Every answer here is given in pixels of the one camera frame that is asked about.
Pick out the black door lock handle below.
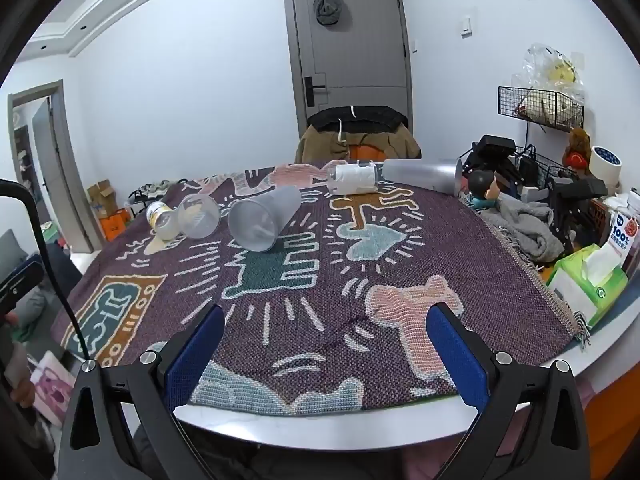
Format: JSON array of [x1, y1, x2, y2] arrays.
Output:
[[304, 75, 326, 107]]

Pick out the brown plush toy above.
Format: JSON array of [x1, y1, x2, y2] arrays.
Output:
[[562, 127, 594, 169]]

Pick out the pink bag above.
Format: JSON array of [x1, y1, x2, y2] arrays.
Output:
[[29, 350, 77, 427]]

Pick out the grey hat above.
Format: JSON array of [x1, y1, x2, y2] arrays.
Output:
[[313, 0, 346, 26]]

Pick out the black wire basket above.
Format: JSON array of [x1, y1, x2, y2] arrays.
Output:
[[497, 85, 586, 134]]

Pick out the small yellow white bottle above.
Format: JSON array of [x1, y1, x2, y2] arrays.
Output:
[[145, 201, 184, 240]]

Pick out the grey side door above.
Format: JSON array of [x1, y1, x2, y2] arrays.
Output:
[[7, 79, 103, 256]]

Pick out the black cable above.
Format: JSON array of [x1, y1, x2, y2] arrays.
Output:
[[0, 179, 90, 363]]

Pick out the black garment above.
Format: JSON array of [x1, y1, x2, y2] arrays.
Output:
[[306, 105, 409, 131]]

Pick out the small clear plastic cup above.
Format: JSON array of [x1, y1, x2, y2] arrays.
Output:
[[178, 193, 221, 240]]

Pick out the clear plastic bag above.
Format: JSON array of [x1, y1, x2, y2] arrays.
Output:
[[521, 44, 587, 98]]

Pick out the purple printed blanket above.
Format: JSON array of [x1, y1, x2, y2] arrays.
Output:
[[50, 160, 593, 418]]

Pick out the white tape roll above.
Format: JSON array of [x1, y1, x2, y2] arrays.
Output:
[[588, 144, 624, 181]]

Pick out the tall grey cup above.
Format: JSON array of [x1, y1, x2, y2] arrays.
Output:
[[382, 158, 466, 196]]

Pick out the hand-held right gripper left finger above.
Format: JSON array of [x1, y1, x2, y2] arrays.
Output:
[[59, 303, 227, 480]]

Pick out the toy figure with black hair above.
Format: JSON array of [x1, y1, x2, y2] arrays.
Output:
[[467, 169, 497, 210]]

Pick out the white blue carton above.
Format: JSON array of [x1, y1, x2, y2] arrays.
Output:
[[607, 208, 640, 272]]

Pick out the black equipment pile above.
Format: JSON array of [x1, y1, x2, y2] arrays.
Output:
[[460, 134, 610, 257]]

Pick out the green tissue box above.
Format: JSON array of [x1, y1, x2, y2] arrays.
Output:
[[546, 243, 629, 329]]

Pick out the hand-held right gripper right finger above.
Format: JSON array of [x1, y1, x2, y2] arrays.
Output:
[[426, 302, 593, 480]]

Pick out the grey knitted cloth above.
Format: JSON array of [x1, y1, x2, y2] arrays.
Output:
[[479, 199, 567, 264]]

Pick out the frosted plastic cup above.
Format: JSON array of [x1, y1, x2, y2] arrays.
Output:
[[227, 185, 303, 253]]

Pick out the cardboard boxes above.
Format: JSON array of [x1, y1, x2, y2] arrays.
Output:
[[87, 179, 132, 241]]

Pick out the clear cup with white paper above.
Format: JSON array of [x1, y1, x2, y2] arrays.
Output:
[[327, 159, 379, 196]]

